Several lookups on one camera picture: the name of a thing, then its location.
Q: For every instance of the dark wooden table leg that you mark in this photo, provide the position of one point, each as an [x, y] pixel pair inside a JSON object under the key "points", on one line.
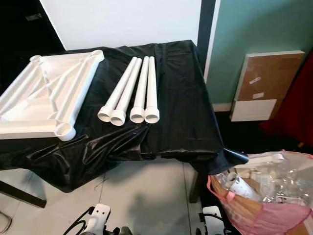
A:
{"points": [[200, 188], [22, 195]]}

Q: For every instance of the white round floor device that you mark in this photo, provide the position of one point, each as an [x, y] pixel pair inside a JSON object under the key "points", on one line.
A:
{"points": [[5, 223]]}

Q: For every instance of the black plastic tablecloth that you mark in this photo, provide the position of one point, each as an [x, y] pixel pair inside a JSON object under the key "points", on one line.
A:
{"points": [[181, 98]]}

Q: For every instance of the white paper roll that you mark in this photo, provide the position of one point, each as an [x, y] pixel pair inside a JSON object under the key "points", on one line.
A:
{"points": [[244, 187]]}

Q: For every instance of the brown flat cardboard box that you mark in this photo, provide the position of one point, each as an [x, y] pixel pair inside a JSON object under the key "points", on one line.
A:
{"points": [[269, 78]]}

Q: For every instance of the grey wall plate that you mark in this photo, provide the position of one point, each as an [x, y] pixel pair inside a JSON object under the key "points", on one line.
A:
{"points": [[33, 16]]}

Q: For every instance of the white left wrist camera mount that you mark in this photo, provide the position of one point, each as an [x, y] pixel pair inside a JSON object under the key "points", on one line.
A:
{"points": [[100, 215]]}

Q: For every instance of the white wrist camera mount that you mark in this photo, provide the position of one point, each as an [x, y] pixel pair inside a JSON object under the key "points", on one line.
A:
{"points": [[100, 215], [212, 220]]}

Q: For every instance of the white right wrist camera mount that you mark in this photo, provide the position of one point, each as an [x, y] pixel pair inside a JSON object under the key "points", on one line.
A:
{"points": [[212, 220]]}

